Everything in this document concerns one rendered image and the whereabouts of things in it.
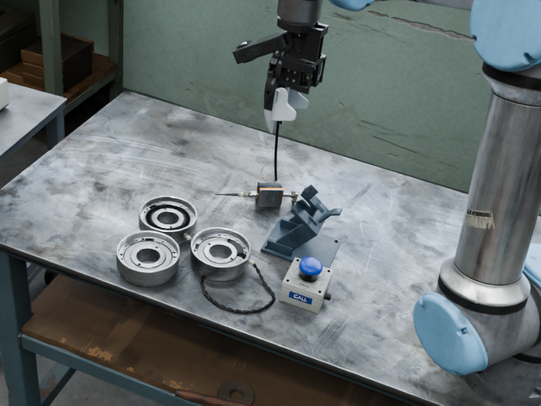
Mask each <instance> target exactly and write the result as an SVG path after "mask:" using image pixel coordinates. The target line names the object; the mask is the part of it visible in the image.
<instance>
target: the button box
mask: <svg viewBox="0 0 541 406"><path fill-rule="evenodd" d="M300 260H301V259H299V258H296V257H295V259H294V260H293V262H292V264H291V266H290V268H289V270H288V272H287V274H286V276H285V278H284V280H283V283H282V287H281V292H280V296H279V301H280V302H283V303H285V304H287V305H291V306H294V307H296V308H298V309H302V310H305V311H308V312H310V313H314V314H316V315H318V313H319V311H320V308H321V306H322V304H323V302H324V299H325V300H331V298H332V294H330V293H328V289H329V285H330V282H331V278H332V274H333V270H332V269H329V268H326V267H323V270H322V272H321V273H320V274H319V275H314V276H306V275H305V274H304V273H303V272H302V271H301V270H300V269H299V261H300Z"/></svg>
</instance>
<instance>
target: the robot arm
mask: <svg viewBox="0 0 541 406"><path fill-rule="evenodd" d="M407 1H412V2H421V3H427V4H432V5H437V6H446V7H451V8H457V9H462V10H471V15H470V35H471V37H472V38H474V39H475V40H476V42H475V44H474V45H473V46H474V48H475V50H476V52H477V54H478V55H479V56H480V58H482V59H483V60H484V62H483V65H482V70H481V72H482V74H483V76H484V77H485V79H486V80H487V81H488V82H489V83H490V85H491V88H492V89H491V94H490V97H489V104H488V108H487V111H486V116H485V122H484V126H483V130H482V134H481V141H480V144H479V148H478V152H477V159H476V163H475V167H474V170H473V177H472V181H471V185H470V189H469V195H468V200H467V203H466V207H465V214H464V218H463V222H462V226H461V229H460V236H459V240H458V243H457V248H456V254H455V256H453V257H451V258H449V259H447V260H445V261H444V262H443V264H442V265H441V268H440V273H439V277H438V281H437V285H436V290H435V291H434V292H427V293H425V294H424V295H423V296H421V297H420V298H419V299H418V300H417V301H416V303H415V307H414V311H413V321H414V326H415V331H416V333H417V336H418V338H419V340H420V342H421V345H422V347H423V348H424V350H425V351H426V353H427V354H428V356H429V357H430V358H431V359H432V360H433V362H434V363H436V364H437V365H438V366H439V367H440V368H442V369H443V370H445V371H447V372H448V373H451V374H454V375H462V376H463V377H464V379H465V380H466V382H467V383H468V384H469V385H470V386H471V387H472V388H473V389H474V390H475V391H476V392H477V393H479V394H480V395H481V396H483V397H485V398H486V399H487V400H490V401H492V402H494V403H495V404H499V405H501V406H538V405H540V404H541V244H536V243H531V240H532V236H533V233H534V230H535V225H536V222H537V218H538V216H539V211H540V207H541V0H407ZM322 5H323V0H279V2H278V9H277V15H278V19H277V26H278V27H280V28H281V29H283V30H284V31H280V32H278V33H275V34H273V35H268V36H266V37H263V38H261V39H256V40H254V41H247V42H243V43H241V44H239V45H238V46H237V48H236V49H235V50H234V51H233V52H232V53H233V56H234V58H235V60H236V62H237V64H240V63H243V64H244V63H248V62H251V61H252V60H255V59H256V58H258V57H260V56H265V55H268V54H271V53H273V56H272V57H271V59H270V63H269V68H268V72H267V79H266V85H265V91H264V114H265V119H266V125H267V129H268V131H269V133H271V134H272V133H273V129H274V124H275V121H279V124H283V121H284V122H292V121H294V120H295V118H296V112H295V110H305V109H307V108H308V100H307V99H306V98H305V97H303V96H302V95H300V93H305V94H309V89H310V87H311V86H312V87H317V86H318V84H319V82H320V83H321V82H322V80H323V75H324V66H325V61H326V55H323V54H321V51H322V46H323V41H324V35H326V34H327V33H328V25H325V24H322V23H319V20H320V15H321V10H322ZM322 63H323V65H322ZM321 66H322V70H321ZM320 71H321V75H320Z"/></svg>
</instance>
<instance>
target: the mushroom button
mask: <svg viewBox="0 0 541 406"><path fill-rule="evenodd" d="M299 269H300V270H301V271H302V272H303V273H304V274H305V275H306V276H317V275H319V274H320V273H321V272H322V270H323V265H322V263H321V261H319V260H318V259H316V258H314V257H305V258H303V259H301V260H300V261H299Z"/></svg>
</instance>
